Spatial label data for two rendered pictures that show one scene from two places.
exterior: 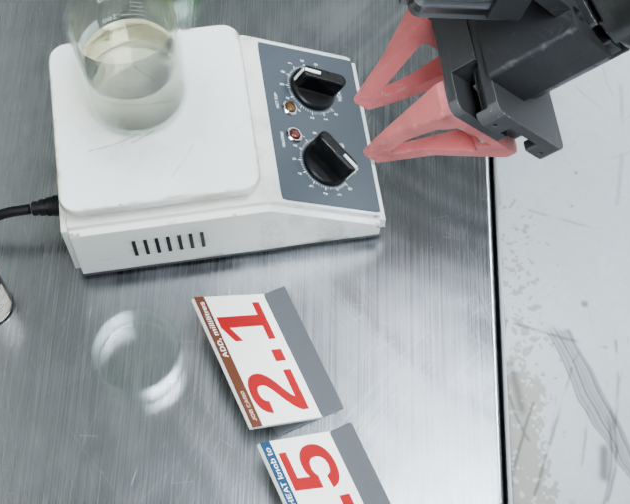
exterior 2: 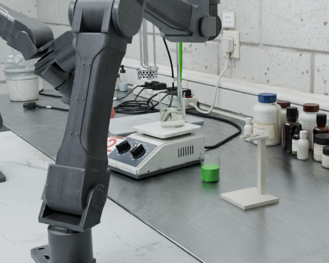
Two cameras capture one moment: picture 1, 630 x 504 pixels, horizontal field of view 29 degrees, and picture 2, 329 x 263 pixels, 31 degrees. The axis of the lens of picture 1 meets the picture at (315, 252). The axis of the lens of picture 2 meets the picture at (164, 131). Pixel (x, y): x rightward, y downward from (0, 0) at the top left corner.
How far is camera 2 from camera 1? 1.73 m
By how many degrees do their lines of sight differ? 99
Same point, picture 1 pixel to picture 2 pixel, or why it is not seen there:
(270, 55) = (153, 147)
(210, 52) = (163, 132)
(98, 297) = not seen: hidden behind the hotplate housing
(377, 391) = not seen: hidden behind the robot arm
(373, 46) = (137, 185)
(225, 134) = (147, 128)
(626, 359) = (30, 171)
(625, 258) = (37, 179)
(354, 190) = (114, 152)
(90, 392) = not seen: hidden behind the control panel
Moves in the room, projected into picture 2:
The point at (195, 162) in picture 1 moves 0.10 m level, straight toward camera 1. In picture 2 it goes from (149, 125) to (123, 119)
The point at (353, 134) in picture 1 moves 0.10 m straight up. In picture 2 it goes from (123, 158) to (121, 114)
